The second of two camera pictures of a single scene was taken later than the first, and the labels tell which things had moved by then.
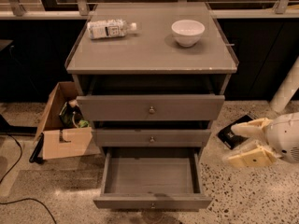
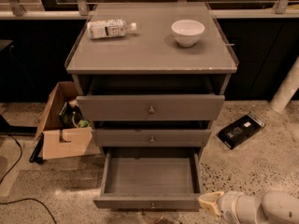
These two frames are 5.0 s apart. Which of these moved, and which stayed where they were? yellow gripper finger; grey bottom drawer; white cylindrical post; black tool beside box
Moved: yellow gripper finger
Stayed: grey bottom drawer; white cylindrical post; black tool beside box
